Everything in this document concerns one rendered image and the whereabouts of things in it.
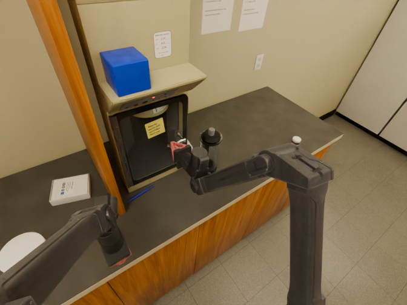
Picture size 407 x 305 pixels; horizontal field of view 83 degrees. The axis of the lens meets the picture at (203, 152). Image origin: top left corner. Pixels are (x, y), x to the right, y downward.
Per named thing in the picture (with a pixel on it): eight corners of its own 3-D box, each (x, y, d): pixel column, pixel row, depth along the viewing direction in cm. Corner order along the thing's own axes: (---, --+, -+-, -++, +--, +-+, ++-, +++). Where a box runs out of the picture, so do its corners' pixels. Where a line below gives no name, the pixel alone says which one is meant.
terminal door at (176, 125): (129, 186, 106) (109, 115, 77) (186, 161, 119) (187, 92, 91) (129, 187, 105) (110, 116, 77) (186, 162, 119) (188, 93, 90)
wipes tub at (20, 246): (17, 262, 85) (-6, 245, 74) (57, 242, 91) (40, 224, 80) (23, 296, 78) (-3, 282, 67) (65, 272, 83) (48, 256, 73)
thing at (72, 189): (55, 185, 109) (51, 180, 107) (91, 178, 114) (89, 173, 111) (52, 206, 102) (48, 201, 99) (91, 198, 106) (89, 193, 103)
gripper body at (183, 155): (189, 143, 91) (199, 154, 87) (188, 160, 98) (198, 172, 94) (174, 149, 88) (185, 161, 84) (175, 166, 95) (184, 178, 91)
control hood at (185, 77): (105, 110, 76) (97, 82, 69) (188, 86, 90) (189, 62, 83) (118, 130, 69) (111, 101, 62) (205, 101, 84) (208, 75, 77)
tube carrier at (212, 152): (194, 161, 125) (196, 131, 110) (213, 157, 128) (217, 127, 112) (200, 176, 118) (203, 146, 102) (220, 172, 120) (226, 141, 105)
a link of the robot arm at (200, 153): (194, 195, 81) (215, 189, 85) (200, 172, 73) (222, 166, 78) (180, 172, 88) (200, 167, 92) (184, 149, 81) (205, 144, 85)
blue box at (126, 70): (106, 81, 69) (99, 51, 63) (137, 74, 74) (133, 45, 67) (118, 97, 64) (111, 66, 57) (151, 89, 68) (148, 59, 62)
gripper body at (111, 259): (119, 227, 73) (114, 215, 67) (131, 255, 67) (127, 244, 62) (97, 238, 70) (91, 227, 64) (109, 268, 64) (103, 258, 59)
